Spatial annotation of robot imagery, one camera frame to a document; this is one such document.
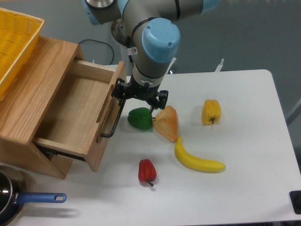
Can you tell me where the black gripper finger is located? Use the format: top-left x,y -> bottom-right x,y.
111,78 -> 129,106
149,90 -> 169,113

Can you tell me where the green bell pepper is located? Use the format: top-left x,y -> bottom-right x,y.
127,107 -> 153,130

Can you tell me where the black corner object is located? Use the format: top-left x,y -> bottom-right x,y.
289,190 -> 301,215

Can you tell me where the yellow bell pepper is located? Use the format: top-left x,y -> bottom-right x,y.
201,99 -> 222,125

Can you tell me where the yellow banana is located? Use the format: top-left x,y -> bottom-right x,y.
174,136 -> 226,173

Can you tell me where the orange bread wedge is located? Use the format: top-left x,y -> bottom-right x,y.
153,105 -> 178,143

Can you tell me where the wooden top drawer black handle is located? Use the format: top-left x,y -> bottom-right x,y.
35,59 -> 129,172

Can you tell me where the red bell pepper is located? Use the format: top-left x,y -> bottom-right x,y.
138,159 -> 157,187

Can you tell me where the blue handled frying pan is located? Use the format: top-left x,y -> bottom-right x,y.
0,165 -> 67,226

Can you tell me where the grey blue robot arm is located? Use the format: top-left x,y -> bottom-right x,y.
83,0 -> 219,110

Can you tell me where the yellow plastic basket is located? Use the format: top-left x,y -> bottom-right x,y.
0,8 -> 45,97

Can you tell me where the wooden drawer cabinet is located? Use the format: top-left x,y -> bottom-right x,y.
0,36 -> 84,179

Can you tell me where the black cable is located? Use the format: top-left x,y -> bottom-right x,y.
78,39 -> 115,65

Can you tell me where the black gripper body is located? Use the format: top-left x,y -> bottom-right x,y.
127,76 -> 159,101

